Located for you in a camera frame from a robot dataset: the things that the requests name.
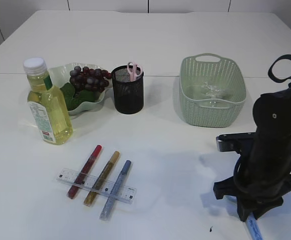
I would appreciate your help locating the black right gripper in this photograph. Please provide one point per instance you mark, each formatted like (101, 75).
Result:
(263, 195)

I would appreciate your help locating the blue scissors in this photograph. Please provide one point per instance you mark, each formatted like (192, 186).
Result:
(251, 222)

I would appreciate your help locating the clear plastic sheet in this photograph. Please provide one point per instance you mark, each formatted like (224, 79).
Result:
(212, 93)

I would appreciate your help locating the red glitter glue pen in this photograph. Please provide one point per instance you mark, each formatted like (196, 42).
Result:
(84, 171)

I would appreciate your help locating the pink purple scissors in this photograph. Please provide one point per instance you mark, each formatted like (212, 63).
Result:
(134, 70)

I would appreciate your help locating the red artificial grape bunch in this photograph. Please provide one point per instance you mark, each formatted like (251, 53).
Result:
(85, 85)

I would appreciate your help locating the yellow tea bottle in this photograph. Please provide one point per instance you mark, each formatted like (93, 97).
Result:
(47, 103)

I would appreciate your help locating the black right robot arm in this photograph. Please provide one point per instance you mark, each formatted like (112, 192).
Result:
(262, 174)

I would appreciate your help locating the clear plastic ruler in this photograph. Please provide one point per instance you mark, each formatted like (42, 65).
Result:
(125, 194)

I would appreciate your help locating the pale green plastic basket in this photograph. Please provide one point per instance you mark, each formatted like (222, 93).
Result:
(225, 73)

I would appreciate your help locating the silver glitter glue pen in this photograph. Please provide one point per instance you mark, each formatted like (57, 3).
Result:
(107, 209)

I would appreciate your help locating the gold glitter glue pen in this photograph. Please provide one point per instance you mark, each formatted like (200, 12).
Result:
(101, 179)

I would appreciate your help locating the black mesh pen holder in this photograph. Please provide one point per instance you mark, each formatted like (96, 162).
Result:
(128, 96)

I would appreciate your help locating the pale green wavy plate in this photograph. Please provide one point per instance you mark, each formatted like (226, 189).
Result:
(60, 75)

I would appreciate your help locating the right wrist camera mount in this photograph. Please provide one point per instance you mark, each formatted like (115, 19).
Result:
(241, 143)

